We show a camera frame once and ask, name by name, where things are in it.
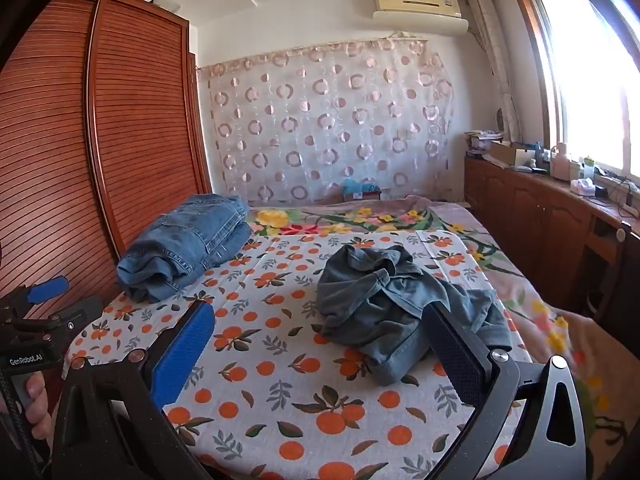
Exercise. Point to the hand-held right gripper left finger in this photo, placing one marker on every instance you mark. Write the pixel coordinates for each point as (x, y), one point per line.
(182, 355)

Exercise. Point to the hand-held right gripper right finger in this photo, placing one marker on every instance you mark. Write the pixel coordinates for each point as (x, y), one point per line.
(457, 360)

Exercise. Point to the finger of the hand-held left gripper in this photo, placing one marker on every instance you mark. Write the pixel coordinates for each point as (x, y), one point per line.
(47, 290)
(75, 316)

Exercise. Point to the grey-blue pants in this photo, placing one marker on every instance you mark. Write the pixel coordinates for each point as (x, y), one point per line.
(380, 300)

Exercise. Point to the person's left hand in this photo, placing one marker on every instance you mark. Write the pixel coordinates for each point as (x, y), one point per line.
(36, 402)

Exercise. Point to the orange print bed sheet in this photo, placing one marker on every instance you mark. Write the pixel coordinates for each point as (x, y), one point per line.
(280, 360)

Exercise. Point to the folded blue jeans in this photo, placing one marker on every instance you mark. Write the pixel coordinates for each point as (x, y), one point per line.
(185, 245)

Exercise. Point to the wooden headboard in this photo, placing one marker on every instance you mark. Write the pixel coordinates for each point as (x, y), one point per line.
(60, 135)

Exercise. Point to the low wooden cabinet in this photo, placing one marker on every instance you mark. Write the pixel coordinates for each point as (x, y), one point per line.
(525, 210)

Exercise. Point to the box with blue bag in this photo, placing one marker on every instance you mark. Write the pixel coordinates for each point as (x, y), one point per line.
(357, 190)

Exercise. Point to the cardboard box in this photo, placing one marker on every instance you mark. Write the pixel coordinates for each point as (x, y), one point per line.
(505, 152)

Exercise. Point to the stack of papers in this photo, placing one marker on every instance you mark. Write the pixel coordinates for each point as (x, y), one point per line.
(480, 141)

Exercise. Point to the green capped bottle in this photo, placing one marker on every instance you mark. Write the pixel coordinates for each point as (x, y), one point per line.
(588, 167)

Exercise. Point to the sheer circle pattern curtain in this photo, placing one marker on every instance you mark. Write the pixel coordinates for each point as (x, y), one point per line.
(325, 125)

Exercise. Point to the pale window drape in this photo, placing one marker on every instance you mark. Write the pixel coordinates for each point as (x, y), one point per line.
(495, 60)

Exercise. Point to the wooden framed window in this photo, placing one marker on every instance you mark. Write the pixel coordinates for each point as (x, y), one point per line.
(585, 85)

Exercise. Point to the white air conditioner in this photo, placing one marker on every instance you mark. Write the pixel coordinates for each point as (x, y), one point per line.
(415, 7)

